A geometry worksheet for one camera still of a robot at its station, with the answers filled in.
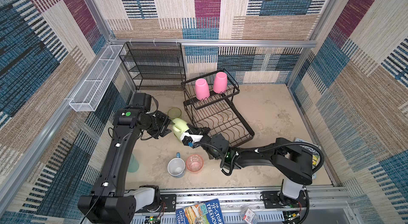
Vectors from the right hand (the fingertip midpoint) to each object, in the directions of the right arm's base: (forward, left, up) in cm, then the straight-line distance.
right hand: (191, 122), depth 77 cm
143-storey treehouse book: (-15, -50, +2) cm, 52 cm away
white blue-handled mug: (-14, +9, -17) cm, 24 cm away
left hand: (-3, +7, +4) cm, 8 cm away
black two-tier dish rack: (+18, -13, -18) cm, 29 cm away
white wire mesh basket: (+7, +45, +13) cm, 47 cm away
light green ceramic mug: (-4, +5, +2) cm, 7 cm away
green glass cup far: (+14, +12, -11) cm, 21 cm away
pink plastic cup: (+20, -15, +7) cm, 26 cm away
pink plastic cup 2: (+16, -5, +6) cm, 18 cm away
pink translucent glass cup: (-12, 0, -20) cm, 24 cm away
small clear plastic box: (-35, -24, -19) cm, 47 cm away
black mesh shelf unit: (+48, +28, -3) cm, 56 cm away
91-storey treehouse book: (-34, -8, -18) cm, 39 cm away
